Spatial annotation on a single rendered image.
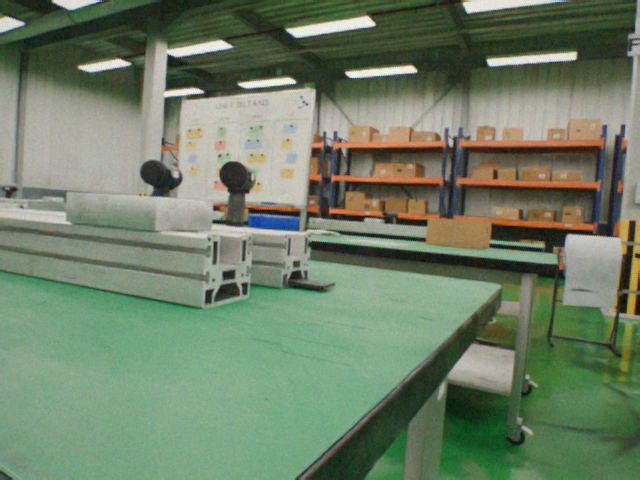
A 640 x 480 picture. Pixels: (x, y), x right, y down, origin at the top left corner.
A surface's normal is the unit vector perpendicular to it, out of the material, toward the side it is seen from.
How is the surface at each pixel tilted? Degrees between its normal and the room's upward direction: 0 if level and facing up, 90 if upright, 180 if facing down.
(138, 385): 0
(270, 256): 90
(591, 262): 95
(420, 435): 90
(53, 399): 0
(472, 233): 89
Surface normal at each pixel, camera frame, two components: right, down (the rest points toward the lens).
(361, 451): 0.88, 0.08
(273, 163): -0.47, 0.01
